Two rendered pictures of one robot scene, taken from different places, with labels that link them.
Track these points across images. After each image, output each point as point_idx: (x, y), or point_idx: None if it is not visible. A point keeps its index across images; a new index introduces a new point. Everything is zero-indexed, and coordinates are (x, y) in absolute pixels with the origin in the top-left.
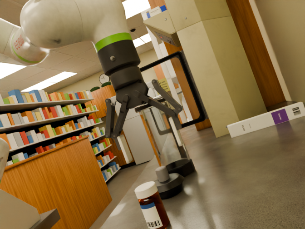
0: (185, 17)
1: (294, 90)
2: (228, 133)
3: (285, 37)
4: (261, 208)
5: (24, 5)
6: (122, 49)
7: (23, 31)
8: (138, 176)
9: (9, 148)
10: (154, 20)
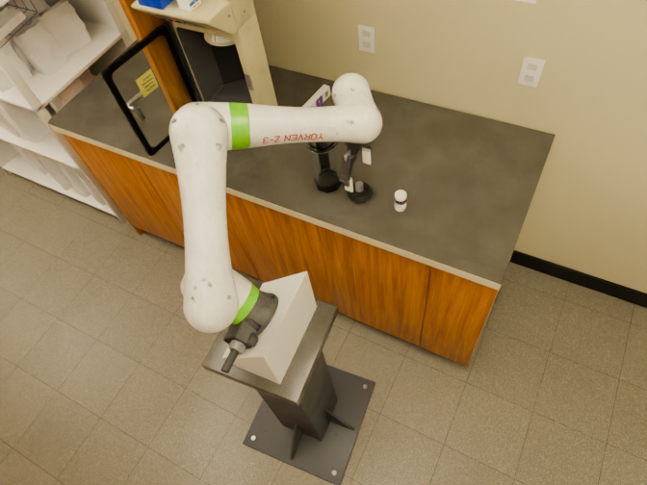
0: (244, 10)
1: None
2: None
3: (273, 4)
4: (427, 175)
5: (374, 120)
6: None
7: (369, 139)
8: (278, 205)
9: None
10: (219, 19)
